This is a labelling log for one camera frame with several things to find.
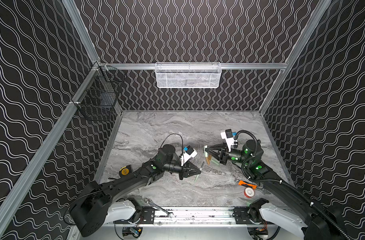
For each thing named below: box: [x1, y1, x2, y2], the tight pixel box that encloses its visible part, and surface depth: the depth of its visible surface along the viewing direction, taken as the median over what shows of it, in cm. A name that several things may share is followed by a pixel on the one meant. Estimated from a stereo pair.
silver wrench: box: [144, 197, 176, 218], surface depth 80 cm
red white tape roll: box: [243, 187, 255, 199], surface depth 82 cm
